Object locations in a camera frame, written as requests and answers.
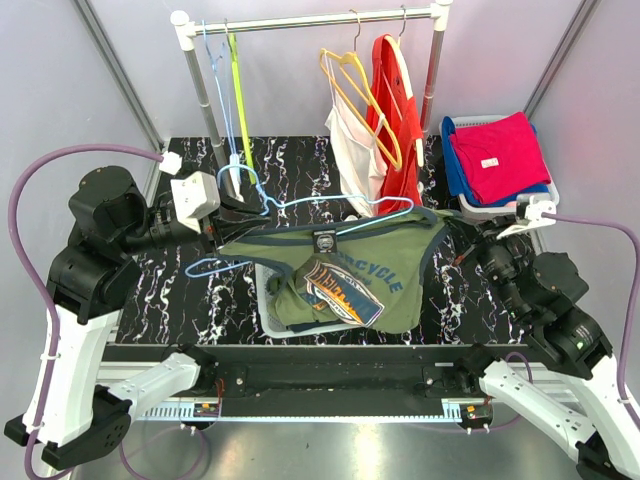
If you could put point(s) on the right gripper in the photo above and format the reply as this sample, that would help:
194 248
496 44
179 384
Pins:
476 238

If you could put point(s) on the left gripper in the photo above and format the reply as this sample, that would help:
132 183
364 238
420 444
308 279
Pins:
230 228

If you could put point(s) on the lime green hanger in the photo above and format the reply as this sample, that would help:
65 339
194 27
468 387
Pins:
239 97

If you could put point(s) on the light blue wire hanger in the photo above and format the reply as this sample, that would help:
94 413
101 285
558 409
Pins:
218 63

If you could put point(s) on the olive printed tank top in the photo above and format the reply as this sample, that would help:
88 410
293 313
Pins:
367 274

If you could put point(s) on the pink tank top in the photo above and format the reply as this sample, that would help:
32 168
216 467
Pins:
356 153

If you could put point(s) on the blue grey tank top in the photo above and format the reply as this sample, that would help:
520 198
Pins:
305 327

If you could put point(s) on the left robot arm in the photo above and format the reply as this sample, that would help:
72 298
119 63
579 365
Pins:
75 419

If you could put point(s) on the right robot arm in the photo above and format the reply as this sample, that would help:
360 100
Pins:
540 293

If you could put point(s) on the red tank top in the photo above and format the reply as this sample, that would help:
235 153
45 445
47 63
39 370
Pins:
403 182

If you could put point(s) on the white wooden hanger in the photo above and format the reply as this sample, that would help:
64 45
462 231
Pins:
404 101

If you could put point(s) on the white laundry basket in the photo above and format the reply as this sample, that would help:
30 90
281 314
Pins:
272 326

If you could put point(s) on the blue folded shirt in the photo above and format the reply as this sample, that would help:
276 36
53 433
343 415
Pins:
457 165

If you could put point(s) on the grey basket with clothes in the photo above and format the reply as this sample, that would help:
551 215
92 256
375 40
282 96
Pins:
456 178

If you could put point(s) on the magenta folded shirt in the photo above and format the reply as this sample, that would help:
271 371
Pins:
500 155

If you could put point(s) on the black marble mat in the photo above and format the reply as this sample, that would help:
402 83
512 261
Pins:
166 307

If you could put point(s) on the clothes rack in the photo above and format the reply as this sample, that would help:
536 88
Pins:
188 30

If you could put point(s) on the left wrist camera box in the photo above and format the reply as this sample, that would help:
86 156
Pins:
194 197

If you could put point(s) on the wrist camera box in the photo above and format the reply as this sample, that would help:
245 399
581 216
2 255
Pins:
194 197
533 211

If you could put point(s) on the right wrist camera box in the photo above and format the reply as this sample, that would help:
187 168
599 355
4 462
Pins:
533 211

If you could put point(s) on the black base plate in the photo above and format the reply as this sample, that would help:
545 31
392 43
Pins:
320 384

